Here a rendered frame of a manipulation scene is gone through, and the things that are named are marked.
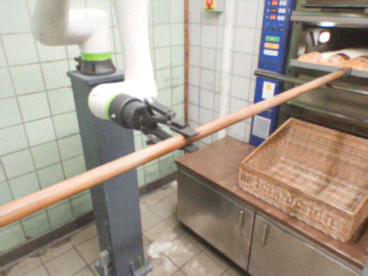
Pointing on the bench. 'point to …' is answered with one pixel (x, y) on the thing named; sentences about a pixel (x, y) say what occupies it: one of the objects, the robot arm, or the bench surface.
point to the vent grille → (260, 127)
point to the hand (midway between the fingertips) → (184, 137)
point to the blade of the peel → (326, 67)
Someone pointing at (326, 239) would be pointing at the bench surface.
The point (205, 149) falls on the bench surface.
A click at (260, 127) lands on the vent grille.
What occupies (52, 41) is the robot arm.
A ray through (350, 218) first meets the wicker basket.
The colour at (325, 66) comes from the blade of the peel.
